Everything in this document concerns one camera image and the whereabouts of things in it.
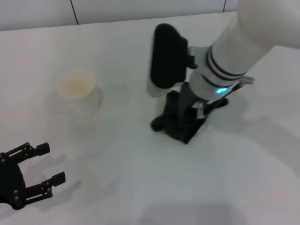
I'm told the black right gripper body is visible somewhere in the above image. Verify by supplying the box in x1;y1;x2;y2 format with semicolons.
177;82;200;132

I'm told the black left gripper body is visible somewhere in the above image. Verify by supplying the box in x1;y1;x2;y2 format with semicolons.
0;152;27;210

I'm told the dark blue rag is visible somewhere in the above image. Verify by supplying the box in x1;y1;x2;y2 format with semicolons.
150;91;229;145

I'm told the white paper cup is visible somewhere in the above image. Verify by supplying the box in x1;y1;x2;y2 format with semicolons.
57;68;104;118

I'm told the thin cable with connector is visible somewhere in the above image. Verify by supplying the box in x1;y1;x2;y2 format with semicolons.
194;76;255;118

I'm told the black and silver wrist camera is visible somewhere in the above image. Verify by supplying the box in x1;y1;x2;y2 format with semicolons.
146;23;207;98

